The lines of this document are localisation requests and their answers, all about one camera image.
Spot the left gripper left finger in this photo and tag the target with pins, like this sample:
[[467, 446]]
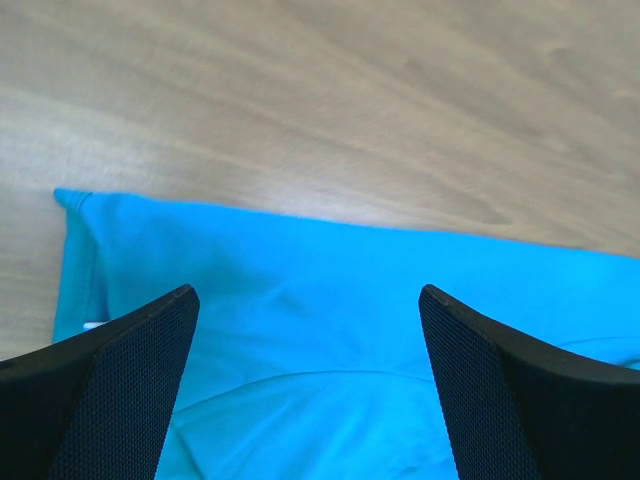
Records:
[[98, 405]]

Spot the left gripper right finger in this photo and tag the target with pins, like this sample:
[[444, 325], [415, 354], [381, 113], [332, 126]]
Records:
[[516, 407]]

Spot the teal t shirt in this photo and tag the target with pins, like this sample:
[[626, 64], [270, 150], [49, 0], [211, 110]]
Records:
[[308, 360]]

